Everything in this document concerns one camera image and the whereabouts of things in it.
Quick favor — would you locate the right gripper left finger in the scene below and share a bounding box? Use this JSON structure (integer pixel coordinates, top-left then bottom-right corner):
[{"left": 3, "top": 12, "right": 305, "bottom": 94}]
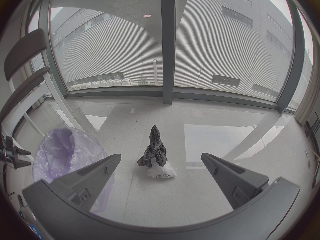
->
[{"left": 51, "top": 154, "right": 122, "bottom": 213}]

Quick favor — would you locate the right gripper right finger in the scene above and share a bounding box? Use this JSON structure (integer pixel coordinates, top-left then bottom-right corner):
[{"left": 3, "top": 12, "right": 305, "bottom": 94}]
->
[{"left": 201, "top": 153, "right": 269, "bottom": 209}]

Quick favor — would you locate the white trash bin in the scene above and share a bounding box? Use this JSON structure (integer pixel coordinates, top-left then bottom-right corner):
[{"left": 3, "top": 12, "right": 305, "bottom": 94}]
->
[{"left": 34, "top": 134, "right": 116, "bottom": 214}]

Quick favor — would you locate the purple plastic bag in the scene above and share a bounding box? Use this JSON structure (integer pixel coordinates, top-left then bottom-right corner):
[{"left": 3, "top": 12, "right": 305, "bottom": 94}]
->
[{"left": 32, "top": 128, "right": 116, "bottom": 214}]

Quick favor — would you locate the crumpled black plastic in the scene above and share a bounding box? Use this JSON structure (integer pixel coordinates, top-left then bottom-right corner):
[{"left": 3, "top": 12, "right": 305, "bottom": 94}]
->
[{"left": 137, "top": 125, "right": 167, "bottom": 169}]

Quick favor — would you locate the grey-brown chair with white legs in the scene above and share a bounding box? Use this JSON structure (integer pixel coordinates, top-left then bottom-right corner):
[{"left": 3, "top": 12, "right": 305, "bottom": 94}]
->
[{"left": 0, "top": 28, "right": 85, "bottom": 164}]

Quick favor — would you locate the window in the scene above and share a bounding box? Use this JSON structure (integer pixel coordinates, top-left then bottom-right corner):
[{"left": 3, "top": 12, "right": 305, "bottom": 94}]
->
[{"left": 25, "top": 0, "right": 314, "bottom": 117}]

